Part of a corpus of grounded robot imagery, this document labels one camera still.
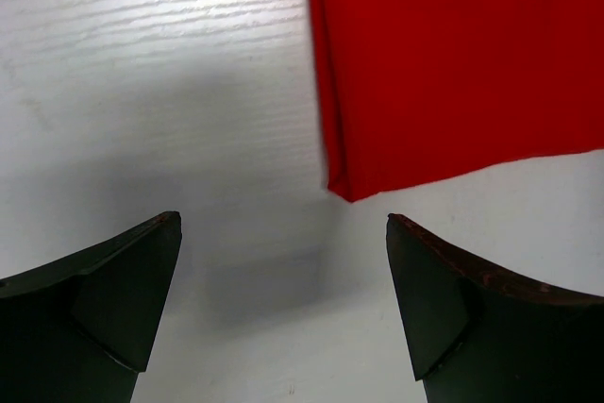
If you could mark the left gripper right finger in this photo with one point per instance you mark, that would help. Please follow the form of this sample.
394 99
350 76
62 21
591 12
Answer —
478 332

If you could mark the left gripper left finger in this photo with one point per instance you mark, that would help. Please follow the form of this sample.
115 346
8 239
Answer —
82 328

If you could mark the red t shirt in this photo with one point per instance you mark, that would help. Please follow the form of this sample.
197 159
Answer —
416 91

